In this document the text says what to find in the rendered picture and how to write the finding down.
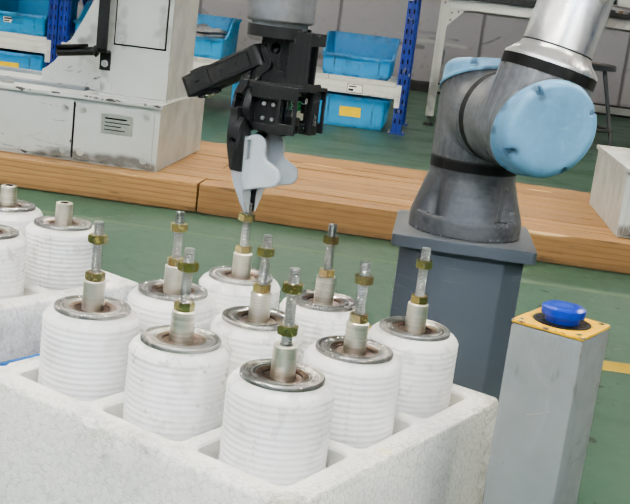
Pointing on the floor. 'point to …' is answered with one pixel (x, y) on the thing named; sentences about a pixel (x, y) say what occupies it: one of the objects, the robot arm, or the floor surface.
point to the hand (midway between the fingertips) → (244, 199)
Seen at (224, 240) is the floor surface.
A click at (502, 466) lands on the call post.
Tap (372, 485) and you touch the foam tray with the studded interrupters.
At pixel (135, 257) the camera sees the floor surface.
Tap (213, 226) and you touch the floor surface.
